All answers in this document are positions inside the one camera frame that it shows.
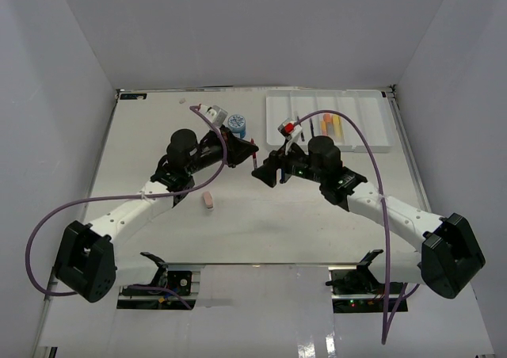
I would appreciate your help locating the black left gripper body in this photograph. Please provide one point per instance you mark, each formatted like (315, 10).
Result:
(211, 153)

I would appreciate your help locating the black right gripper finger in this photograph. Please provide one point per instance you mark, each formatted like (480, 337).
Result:
(267, 172)
(275, 158)

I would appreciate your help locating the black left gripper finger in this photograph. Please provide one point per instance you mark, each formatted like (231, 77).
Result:
(236, 159)
(237, 145)

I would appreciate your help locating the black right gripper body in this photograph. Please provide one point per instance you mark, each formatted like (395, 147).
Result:
(295, 164)

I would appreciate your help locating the orange marker pen body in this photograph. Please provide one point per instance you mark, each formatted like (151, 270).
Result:
(328, 121)

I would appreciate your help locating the red gel pen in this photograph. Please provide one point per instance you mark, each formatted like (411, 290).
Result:
(254, 154)

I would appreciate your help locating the orange capped pink highlighter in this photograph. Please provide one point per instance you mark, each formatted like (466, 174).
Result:
(323, 128)

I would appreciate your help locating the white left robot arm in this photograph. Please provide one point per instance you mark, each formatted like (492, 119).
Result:
(87, 258)

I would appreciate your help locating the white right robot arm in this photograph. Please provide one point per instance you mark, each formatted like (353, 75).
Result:
(450, 253)

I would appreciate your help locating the blue jar with label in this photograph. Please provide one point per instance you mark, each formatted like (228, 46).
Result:
(237, 124)

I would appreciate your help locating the pink correction tape dispenser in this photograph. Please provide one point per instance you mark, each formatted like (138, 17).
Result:
(208, 200)

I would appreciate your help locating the yellow highlighter in tray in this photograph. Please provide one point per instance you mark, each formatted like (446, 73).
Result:
(337, 129)

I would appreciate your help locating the white divided organizer tray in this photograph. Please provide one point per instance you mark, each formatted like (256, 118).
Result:
(368, 109)

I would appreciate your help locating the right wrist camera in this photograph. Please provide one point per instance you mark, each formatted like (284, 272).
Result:
(291, 131)

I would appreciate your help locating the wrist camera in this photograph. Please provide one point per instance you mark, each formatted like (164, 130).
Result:
(214, 114)
(291, 131)

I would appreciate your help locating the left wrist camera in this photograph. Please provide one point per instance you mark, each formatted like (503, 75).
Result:
(214, 114)

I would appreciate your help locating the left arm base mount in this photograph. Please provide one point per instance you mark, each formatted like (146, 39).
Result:
(148, 282)

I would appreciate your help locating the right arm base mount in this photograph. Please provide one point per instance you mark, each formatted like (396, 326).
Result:
(354, 289)

